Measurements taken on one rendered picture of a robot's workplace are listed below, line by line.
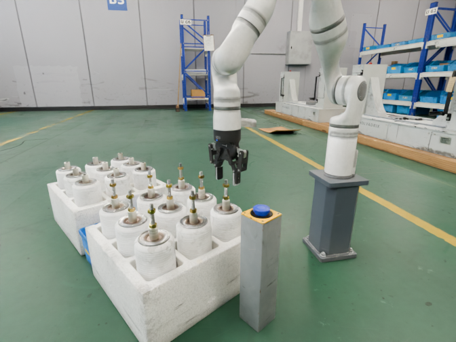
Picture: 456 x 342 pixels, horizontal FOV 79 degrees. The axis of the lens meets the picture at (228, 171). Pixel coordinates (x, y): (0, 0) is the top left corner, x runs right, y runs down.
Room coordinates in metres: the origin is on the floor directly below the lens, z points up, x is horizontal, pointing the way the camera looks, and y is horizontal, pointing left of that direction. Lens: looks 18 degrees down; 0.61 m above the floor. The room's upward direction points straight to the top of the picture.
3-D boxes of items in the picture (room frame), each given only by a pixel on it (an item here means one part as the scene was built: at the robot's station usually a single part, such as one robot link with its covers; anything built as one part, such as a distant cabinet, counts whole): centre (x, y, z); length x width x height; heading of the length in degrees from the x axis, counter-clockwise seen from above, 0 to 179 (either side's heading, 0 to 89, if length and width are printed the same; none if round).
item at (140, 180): (1.14, 0.37, 0.16); 0.10 x 0.10 x 0.18
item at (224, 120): (0.75, -0.01, 0.52); 0.11 x 0.09 x 0.06; 134
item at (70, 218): (1.14, 0.53, 0.09); 0.39 x 0.39 x 0.18; 44
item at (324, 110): (4.67, -1.35, 0.45); 1.61 x 0.57 x 0.74; 12
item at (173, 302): (0.75, 0.17, 0.09); 0.39 x 0.39 x 0.18; 43
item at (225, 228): (0.75, 0.01, 0.16); 0.10 x 0.10 x 0.18
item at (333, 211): (0.92, -0.39, 0.15); 0.15 x 0.15 x 0.30; 12
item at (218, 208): (0.75, 0.01, 0.25); 0.08 x 0.08 x 0.01
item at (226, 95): (0.75, 0.00, 0.62); 0.09 x 0.07 x 0.15; 12
